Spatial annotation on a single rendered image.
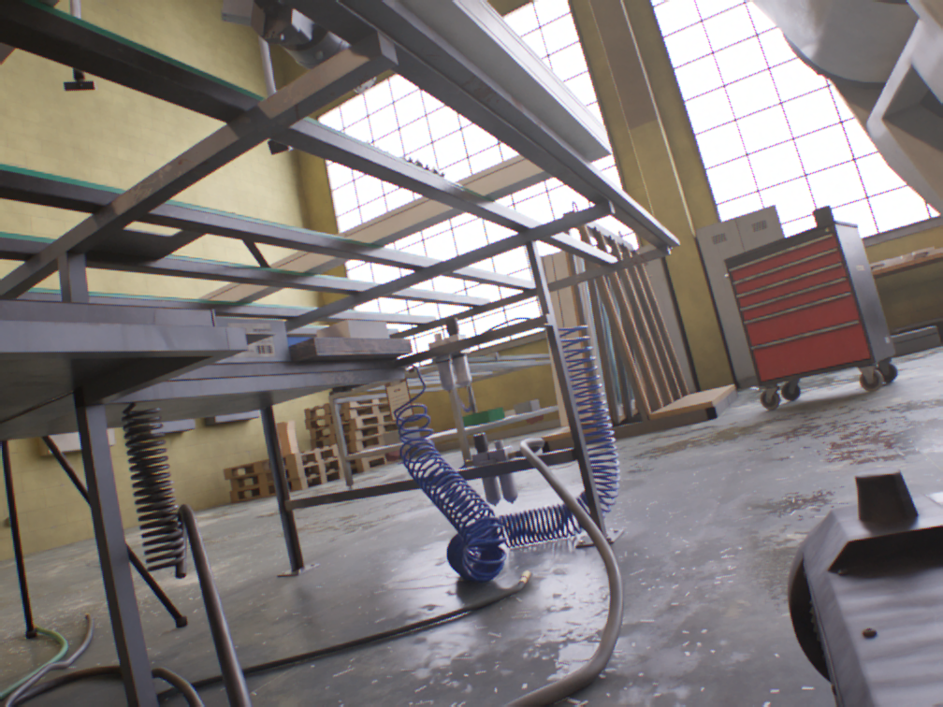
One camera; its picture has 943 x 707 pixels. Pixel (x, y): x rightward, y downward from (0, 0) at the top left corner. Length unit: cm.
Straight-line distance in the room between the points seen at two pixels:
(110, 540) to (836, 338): 352
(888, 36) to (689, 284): 729
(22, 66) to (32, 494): 496
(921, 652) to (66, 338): 75
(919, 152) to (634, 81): 803
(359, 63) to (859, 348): 338
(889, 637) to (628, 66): 831
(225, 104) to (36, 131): 793
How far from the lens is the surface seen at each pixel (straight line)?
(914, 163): 48
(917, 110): 49
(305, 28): 87
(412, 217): 156
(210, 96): 85
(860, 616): 47
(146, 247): 138
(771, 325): 397
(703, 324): 764
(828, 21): 45
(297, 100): 82
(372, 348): 159
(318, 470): 767
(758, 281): 399
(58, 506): 754
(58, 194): 109
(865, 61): 47
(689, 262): 772
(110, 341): 76
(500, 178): 145
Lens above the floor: 37
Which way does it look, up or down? 7 degrees up
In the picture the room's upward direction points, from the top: 13 degrees counter-clockwise
